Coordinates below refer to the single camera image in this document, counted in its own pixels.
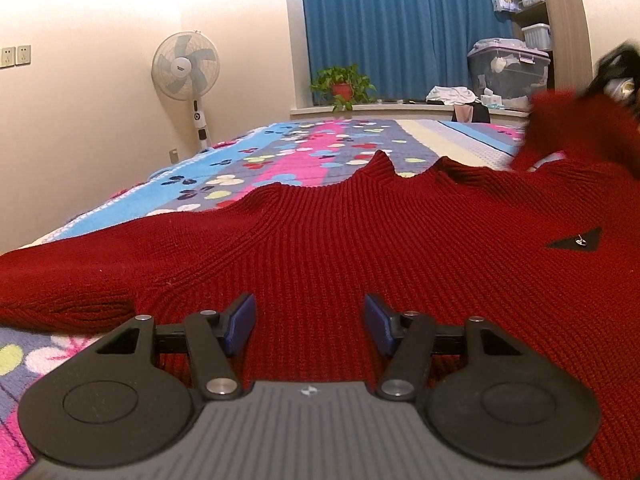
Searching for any red knitted sweater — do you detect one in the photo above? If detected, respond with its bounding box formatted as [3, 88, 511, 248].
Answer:
[0, 87, 640, 480]

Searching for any wooden shelf unit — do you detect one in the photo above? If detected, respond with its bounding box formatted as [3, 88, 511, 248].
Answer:
[500, 0, 588, 96]

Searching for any clear storage box purple lid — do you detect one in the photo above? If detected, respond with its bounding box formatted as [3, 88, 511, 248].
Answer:
[467, 42, 552, 102]

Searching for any blue curtain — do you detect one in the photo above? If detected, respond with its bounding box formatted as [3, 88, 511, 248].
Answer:
[298, 0, 516, 108]

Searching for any potted green plant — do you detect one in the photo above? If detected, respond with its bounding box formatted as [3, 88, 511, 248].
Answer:
[310, 64, 377, 112]

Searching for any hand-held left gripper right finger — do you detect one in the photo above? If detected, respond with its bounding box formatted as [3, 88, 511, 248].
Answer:
[363, 293, 526, 402]

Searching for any black and pink bag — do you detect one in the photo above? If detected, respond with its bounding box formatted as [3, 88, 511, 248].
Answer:
[451, 102, 492, 124]

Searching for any floral striped blanket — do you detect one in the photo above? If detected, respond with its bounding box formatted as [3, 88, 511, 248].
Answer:
[0, 117, 531, 461]

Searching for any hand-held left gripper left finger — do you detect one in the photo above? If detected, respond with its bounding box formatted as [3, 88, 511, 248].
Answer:
[95, 293, 257, 401]

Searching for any white plastic basket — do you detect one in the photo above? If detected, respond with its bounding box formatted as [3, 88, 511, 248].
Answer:
[521, 24, 552, 52]

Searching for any white standing fan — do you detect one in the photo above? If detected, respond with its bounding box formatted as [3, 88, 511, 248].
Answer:
[151, 31, 221, 153]

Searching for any white clothes pile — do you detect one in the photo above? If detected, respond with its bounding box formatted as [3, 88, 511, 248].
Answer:
[426, 85, 478, 107]

